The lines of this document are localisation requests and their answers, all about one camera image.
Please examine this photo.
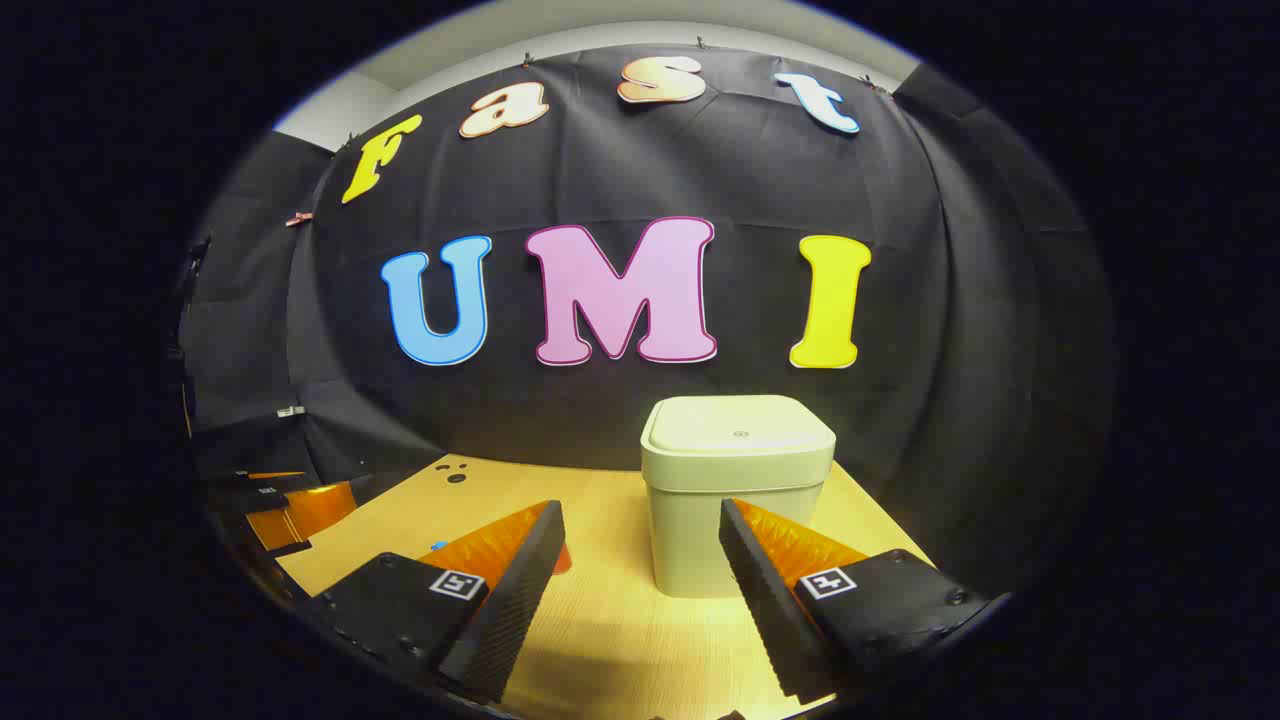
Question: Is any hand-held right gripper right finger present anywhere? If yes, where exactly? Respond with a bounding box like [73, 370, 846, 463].
[718, 497, 1011, 704]

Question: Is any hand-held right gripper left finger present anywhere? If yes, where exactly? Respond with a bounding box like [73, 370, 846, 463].
[295, 500, 566, 704]

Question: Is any pale green desktop garbage bin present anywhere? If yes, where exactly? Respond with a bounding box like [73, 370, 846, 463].
[640, 394, 837, 599]

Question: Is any wooden desktop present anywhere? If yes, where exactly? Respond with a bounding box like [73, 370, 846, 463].
[275, 455, 936, 720]

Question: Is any black backdrop cloth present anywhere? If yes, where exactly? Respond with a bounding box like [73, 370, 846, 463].
[175, 45, 1116, 601]

